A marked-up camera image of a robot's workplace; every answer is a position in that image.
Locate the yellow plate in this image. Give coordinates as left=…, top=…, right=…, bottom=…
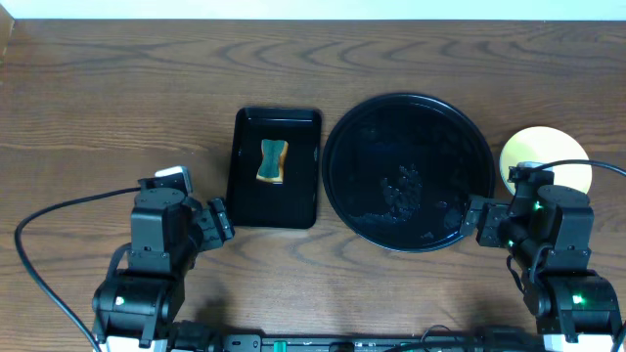
left=499, top=126, right=593, bottom=195

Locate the black rectangular tray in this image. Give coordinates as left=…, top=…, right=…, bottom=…
left=226, top=107, right=322, bottom=229

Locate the left black cable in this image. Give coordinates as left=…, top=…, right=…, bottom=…
left=14, top=187, right=143, bottom=352

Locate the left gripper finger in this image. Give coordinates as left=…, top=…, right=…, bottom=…
left=209, top=198, right=235, bottom=241
left=196, top=209, right=220, bottom=251

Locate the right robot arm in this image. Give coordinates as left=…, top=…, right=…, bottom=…
left=460, top=167, right=625, bottom=351

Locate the black round tray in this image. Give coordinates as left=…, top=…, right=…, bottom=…
left=322, top=93, right=496, bottom=252

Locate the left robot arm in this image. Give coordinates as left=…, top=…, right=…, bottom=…
left=92, top=175, right=235, bottom=351

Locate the green yellow sponge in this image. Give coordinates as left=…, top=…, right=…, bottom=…
left=256, top=139, right=289, bottom=184

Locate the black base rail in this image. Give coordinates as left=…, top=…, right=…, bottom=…
left=222, top=331, right=545, bottom=352

